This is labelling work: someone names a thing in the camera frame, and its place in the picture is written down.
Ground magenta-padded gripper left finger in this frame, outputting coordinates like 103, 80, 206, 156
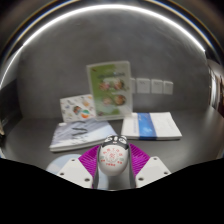
55, 144, 101, 190

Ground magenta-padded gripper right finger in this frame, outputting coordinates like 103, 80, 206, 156
128, 143, 172, 190

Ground white mouse with red print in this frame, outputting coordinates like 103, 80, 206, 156
97, 134, 131, 177

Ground grey covered book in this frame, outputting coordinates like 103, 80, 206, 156
49, 118, 118, 153

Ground white book with blue stripe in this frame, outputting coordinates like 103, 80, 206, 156
120, 111, 183, 141

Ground white card with colourful print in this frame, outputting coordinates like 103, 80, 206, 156
59, 93, 98, 124

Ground green upright brochure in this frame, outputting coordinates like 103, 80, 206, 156
86, 60, 134, 121

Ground white wall socket plate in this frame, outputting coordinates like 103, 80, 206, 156
136, 77, 151, 95
163, 80, 175, 96
150, 78, 164, 95

